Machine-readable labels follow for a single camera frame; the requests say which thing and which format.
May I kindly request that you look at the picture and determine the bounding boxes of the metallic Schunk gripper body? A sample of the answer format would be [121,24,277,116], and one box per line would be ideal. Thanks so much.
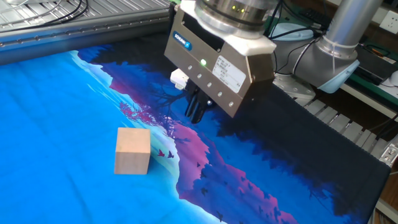
[164,8,276,118]

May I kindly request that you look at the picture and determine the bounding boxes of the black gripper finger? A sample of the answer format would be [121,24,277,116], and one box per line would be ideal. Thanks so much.
[191,90,215,124]
[185,85,200,119]

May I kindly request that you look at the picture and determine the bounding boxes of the white gripper mounting plate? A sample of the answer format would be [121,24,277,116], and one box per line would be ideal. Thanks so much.
[179,0,277,57]

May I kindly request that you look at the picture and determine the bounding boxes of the large light wooden cube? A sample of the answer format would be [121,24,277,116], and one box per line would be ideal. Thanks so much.
[113,127,152,175]

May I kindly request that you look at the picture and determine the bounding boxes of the pale blue flat object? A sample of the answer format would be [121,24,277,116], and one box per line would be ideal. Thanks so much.
[269,22,315,42]

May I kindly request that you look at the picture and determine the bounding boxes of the black keyboard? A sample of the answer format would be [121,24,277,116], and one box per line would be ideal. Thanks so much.
[298,7,332,30]

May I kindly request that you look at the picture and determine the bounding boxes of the blue mountain print cloth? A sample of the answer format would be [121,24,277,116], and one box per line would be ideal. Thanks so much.
[0,32,392,224]

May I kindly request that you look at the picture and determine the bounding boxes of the green topped desk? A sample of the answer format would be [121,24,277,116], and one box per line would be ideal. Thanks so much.
[264,0,398,121]

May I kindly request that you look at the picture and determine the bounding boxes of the black flat device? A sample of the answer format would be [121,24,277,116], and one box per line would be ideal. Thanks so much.
[354,43,398,86]

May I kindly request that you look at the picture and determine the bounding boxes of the white rounded object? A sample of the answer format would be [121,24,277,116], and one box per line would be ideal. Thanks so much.
[388,70,398,88]

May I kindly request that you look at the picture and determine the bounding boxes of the long thick black cable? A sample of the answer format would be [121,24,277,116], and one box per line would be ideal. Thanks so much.
[264,0,326,75]

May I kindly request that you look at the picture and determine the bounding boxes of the aluminium frame rail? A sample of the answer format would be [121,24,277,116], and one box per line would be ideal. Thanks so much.
[0,7,172,67]

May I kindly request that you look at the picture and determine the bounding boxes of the black cable on slats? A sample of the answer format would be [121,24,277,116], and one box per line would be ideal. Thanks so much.
[0,0,90,34]

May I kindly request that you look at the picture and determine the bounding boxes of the thin white cable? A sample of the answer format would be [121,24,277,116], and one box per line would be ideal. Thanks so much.
[0,0,63,26]

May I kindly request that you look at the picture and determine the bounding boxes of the aluminium corner bracket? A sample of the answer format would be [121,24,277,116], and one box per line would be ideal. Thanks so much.
[378,142,398,168]

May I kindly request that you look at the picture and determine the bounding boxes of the white wall socket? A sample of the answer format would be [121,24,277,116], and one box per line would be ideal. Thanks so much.
[379,10,398,35]

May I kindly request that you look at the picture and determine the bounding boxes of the white frame bar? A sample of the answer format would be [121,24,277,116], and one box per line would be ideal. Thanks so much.
[374,198,398,223]

